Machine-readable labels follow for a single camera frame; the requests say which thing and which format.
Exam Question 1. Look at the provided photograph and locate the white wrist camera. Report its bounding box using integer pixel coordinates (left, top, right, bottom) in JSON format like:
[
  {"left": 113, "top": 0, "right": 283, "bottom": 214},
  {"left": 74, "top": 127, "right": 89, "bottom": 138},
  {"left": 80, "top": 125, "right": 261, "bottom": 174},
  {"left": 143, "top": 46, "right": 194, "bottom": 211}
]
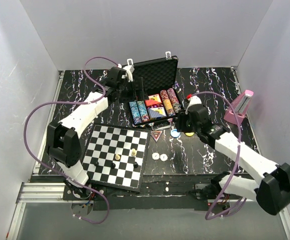
[
  {"left": 186, "top": 94, "right": 202, "bottom": 109},
  {"left": 122, "top": 65, "right": 135, "bottom": 82}
]

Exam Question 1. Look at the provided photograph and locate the blue small blind button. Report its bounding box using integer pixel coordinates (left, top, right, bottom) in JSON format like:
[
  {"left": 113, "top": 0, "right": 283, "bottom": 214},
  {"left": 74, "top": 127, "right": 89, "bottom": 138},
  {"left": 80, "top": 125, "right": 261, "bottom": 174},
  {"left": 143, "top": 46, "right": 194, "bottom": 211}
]
[{"left": 170, "top": 129, "right": 181, "bottom": 138}]

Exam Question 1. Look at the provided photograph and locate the light blue chip column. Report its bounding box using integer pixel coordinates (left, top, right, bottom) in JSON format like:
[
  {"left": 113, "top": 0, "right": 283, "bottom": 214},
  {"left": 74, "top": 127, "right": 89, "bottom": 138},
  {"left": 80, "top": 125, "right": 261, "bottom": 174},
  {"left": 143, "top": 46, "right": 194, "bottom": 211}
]
[{"left": 129, "top": 101, "right": 142, "bottom": 125}]

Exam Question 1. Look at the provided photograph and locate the white chess pawn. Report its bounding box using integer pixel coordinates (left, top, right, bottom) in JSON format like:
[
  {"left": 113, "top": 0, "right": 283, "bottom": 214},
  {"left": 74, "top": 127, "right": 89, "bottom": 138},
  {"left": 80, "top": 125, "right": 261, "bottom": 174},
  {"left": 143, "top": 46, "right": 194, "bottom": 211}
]
[{"left": 115, "top": 154, "right": 121, "bottom": 161}]

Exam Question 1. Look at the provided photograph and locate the white loose poker chip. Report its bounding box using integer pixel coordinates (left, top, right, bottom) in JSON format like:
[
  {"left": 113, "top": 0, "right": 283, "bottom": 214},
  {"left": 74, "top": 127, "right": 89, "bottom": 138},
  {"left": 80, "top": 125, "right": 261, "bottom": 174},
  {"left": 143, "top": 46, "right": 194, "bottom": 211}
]
[
  {"left": 152, "top": 152, "right": 160, "bottom": 160},
  {"left": 160, "top": 154, "right": 168, "bottom": 162}
]

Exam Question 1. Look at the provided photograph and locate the blue playing card deck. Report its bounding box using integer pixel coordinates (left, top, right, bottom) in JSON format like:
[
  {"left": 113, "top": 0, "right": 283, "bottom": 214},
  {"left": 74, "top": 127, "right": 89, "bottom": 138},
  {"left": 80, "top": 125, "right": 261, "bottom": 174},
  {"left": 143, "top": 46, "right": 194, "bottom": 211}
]
[{"left": 147, "top": 106, "right": 167, "bottom": 120}]

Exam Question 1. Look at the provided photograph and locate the black chess piece right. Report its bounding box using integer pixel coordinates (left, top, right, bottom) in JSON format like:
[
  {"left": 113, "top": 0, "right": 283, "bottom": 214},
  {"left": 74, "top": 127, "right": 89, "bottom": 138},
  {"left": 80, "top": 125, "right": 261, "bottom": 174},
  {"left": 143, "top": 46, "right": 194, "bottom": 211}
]
[{"left": 133, "top": 162, "right": 139, "bottom": 168}]

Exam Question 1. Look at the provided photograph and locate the triangular all-in marker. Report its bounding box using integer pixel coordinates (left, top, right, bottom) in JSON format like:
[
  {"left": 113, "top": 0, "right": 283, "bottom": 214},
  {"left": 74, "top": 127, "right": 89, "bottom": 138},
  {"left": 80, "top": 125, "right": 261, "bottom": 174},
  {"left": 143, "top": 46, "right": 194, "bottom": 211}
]
[{"left": 150, "top": 130, "right": 162, "bottom": 142}]

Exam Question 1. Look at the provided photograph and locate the black chess piece middle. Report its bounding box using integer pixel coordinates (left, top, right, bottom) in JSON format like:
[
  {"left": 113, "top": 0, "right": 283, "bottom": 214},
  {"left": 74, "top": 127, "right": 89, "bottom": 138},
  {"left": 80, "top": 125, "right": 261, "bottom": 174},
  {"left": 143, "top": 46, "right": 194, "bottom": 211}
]
[{"left": 110, "top": 162, "right": 116, "bottom": 169}]

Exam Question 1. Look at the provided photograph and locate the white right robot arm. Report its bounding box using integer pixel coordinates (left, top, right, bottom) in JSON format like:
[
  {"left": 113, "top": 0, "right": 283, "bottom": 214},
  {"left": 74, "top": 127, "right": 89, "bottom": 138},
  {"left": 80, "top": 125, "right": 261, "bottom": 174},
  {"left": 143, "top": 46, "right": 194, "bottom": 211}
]
[{"left": 176, "top": 96, "right": 290, "bottom": 216}]

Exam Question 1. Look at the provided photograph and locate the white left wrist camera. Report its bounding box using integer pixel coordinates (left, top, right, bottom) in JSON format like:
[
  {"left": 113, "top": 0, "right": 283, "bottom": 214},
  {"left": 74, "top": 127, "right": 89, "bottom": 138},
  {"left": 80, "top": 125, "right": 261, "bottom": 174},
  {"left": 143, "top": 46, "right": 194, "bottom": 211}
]
[{"left": 122, "top": 65, "right": 135, "bottom": 82}]

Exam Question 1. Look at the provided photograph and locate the pink metronome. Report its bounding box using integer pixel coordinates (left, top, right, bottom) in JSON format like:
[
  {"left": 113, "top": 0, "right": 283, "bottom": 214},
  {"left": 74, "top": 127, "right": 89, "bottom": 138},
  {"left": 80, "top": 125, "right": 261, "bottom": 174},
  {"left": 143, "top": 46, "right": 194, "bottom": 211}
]
[{"left": 224, "top": 90, "right": 254, "bottom": 126}]

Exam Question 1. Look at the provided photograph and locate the black white chess board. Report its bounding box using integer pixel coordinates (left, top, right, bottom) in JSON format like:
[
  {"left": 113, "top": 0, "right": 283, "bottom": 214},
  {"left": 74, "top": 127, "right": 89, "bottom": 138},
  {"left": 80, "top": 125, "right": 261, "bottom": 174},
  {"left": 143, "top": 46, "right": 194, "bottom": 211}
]
[{"left": 82, "top": 124, "right": 151, "bottom": 192}]

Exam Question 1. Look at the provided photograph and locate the red yellow chip column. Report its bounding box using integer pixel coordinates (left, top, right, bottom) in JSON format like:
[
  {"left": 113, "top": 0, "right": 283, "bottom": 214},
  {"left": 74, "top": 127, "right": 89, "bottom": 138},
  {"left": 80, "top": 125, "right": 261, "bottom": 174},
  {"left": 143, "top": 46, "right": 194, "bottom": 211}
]
[{"left": 159, "top": 90, "right": 176, "bottom": 117}]

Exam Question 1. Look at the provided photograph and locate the yellow big blind button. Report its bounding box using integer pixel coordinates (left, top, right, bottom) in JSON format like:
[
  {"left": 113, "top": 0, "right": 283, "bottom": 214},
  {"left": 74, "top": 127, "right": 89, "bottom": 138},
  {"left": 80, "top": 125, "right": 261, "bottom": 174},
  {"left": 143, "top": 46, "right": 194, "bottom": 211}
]
[{"left": 184, "top": 132, "right": 195, "bottom": 137}]

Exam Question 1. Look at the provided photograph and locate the red playing card deck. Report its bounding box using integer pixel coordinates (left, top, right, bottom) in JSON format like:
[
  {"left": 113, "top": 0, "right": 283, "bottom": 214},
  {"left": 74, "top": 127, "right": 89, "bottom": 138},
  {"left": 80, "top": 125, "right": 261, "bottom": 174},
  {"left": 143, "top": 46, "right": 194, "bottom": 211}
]
[{"left": 144, "top": 94, "right": 163, "bottom": 107}]

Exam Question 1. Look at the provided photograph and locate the aluminium rail frame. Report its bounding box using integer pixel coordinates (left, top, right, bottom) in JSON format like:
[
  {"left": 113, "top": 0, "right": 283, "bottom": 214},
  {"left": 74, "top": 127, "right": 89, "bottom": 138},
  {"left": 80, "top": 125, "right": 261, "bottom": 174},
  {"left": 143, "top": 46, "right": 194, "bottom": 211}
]
[{"left": 6, "top": 67, "right": 290, "bottom": 240}]

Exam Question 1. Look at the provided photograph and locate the green blue chip column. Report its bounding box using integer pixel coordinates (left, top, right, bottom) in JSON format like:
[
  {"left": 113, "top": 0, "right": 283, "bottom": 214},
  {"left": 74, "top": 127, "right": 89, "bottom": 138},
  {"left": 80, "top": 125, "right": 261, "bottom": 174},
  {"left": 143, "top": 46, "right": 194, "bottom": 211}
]
[{"left": 136, "top": 101, "right": 150, "bottom": 122}]

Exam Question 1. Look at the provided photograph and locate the purple red chip column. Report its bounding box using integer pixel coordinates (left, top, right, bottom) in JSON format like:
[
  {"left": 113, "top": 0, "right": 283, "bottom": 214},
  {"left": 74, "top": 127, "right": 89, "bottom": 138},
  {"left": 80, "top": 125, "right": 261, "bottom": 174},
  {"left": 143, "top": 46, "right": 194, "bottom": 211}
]
[{"left": 167, "top": 88, "right": 182, "bottom": 113}]

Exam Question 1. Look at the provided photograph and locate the black poker set case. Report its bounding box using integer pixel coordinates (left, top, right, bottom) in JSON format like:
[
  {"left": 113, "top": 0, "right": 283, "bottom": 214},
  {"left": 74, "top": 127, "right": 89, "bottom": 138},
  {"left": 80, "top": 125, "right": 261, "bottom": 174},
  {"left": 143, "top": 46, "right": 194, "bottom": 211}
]
[{"left": 120, "top": 50, "right": 186, "bottom": 129}]

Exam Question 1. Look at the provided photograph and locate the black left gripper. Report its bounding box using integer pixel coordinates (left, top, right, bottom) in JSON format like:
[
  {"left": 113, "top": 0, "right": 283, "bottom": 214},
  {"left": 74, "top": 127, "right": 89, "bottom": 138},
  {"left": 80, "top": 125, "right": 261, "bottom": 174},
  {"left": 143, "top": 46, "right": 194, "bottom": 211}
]
[{"left": 117, "top": 78, "right": 148, "bottom": 104}]

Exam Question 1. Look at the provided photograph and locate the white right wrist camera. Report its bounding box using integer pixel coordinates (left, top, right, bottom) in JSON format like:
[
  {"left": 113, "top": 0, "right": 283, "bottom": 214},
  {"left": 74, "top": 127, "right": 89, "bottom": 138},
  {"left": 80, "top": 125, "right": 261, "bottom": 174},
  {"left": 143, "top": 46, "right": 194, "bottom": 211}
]
[{"left": 186, "top": 94, "right": 202, "bottom": 109}]

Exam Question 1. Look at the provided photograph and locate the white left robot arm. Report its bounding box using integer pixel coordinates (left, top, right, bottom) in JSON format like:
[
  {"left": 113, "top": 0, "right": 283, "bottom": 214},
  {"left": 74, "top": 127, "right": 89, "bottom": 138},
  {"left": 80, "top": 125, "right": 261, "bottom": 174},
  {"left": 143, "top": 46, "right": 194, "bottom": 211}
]
[{"left": 46, "top": 65, "right": 151, "bottom": 200}]

